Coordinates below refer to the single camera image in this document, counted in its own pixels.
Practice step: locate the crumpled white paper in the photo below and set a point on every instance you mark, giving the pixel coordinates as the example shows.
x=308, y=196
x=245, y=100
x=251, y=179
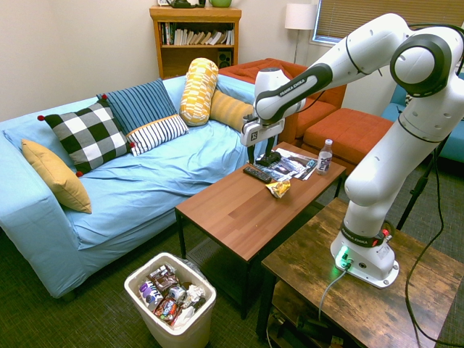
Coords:
x=195, y=292

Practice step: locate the white navy striped pillow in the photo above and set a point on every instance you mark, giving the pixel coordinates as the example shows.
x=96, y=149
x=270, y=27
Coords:
x=159, y=132

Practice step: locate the reddish wood coffee table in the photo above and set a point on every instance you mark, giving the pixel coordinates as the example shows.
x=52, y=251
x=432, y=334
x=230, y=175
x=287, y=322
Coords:
x=250, y=214

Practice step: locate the black game controller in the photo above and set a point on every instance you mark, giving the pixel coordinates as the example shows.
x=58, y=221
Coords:
x=269, y=159

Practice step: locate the black object on shelf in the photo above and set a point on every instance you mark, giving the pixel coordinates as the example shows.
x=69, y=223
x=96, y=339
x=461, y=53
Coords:
x=186, y=3

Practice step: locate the rustic dark wood table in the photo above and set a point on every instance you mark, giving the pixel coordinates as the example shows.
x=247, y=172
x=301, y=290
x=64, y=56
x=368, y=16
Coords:
x=362, y=311

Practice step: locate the black speaker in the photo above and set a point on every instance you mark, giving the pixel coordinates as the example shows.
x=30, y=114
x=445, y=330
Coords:
x=224, y=58

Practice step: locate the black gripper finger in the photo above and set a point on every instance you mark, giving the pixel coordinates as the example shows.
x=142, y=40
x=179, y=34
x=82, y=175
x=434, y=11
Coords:
x=269, y=146
x=251, y=154

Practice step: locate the black white checked pillow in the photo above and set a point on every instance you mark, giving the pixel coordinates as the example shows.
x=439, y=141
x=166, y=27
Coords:
x=90, y=134

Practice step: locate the floor vent grate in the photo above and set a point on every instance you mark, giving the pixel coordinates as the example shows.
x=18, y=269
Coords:
x=201, y=252

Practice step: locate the black device under table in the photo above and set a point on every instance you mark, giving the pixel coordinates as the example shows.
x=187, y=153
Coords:
x=311, y=326

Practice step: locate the orange ottoman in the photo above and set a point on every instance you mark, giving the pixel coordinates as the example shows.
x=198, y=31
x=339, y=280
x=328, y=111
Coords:
x=344, y=132

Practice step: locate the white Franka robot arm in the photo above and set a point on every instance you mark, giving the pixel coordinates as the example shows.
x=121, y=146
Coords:
x=377, y=174

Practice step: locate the glossy magazines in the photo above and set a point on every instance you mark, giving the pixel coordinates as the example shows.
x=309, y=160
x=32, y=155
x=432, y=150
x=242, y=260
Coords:
x=293, y=165

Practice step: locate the brown chocolate wrapper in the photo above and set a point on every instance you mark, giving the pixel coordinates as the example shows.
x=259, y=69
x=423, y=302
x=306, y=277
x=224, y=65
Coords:
x=163, y=279

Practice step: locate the light blue sofa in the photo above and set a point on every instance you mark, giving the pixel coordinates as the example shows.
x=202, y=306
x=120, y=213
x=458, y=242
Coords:
x=137, y=188

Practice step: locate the white shade floor lamp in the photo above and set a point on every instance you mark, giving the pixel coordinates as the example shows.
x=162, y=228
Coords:
x=300, y=16

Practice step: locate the window with wooden blinds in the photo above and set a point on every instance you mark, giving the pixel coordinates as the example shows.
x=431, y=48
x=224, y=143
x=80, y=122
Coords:
x=337, y=18

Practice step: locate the mustard yellow pillow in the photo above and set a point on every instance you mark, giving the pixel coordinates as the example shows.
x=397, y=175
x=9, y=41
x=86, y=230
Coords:
x=58, y=177

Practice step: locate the silver can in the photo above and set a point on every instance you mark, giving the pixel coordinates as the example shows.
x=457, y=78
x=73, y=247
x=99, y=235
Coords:
x=177, y=293

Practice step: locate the green bowl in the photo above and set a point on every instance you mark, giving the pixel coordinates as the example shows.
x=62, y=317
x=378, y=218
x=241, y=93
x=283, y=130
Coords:
x=220, y=3

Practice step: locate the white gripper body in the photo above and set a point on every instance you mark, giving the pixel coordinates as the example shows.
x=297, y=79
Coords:
x=255, y=132

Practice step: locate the black tripod stand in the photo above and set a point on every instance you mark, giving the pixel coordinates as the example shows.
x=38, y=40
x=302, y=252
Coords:
x=417, y=188

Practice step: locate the blue striped pillow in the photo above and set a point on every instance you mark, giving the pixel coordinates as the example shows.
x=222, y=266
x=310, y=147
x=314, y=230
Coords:
x=141, y=103

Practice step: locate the white plastic trash bin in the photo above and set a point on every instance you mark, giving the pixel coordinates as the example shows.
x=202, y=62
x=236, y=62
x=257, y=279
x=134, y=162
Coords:
x=188, y=326

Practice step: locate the yellow chip bag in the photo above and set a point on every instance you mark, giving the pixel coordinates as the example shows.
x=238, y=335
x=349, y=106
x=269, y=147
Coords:
x=278, y=188

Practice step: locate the wooden bookshelf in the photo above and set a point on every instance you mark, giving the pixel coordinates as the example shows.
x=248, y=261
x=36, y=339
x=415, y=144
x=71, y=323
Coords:
x=195, y=58

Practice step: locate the teal sofa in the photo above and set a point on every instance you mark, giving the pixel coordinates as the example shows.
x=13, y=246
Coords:
x=453, y=145

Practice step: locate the purple label empty bottle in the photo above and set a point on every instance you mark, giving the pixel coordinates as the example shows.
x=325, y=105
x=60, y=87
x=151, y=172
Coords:
x=150, y=295

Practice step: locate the orange striped pillow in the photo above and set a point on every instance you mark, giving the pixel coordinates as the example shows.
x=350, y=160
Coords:
x=230, y=108

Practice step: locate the yellow patterned bolster pillow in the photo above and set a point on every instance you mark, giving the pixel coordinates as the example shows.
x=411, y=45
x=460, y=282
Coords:
x=198, y=90

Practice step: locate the orange armchair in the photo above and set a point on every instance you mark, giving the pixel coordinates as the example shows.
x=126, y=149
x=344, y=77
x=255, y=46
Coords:
x=319, y=105

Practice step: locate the red snack wrapper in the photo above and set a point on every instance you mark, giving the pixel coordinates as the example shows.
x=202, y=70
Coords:
x=167, y=310

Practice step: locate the clear water bottle purple label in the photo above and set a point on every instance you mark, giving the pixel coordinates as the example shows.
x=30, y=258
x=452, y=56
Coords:
x=325, y=159

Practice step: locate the row of books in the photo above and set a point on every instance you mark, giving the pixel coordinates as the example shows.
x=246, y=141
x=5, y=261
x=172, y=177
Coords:
x=197, y=36

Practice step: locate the black TV remote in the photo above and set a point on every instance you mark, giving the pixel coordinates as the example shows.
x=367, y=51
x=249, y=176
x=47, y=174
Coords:
x=257, y=174

